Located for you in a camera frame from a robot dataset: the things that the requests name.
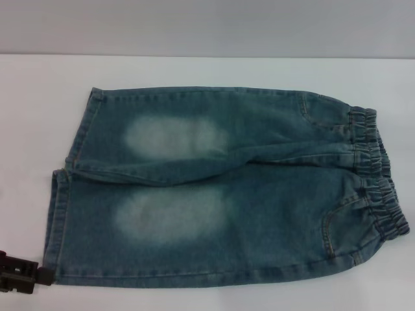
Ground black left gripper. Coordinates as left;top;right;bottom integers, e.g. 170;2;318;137
0;249;54;288

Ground blue denim shorts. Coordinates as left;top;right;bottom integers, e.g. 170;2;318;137
39;86;412;290

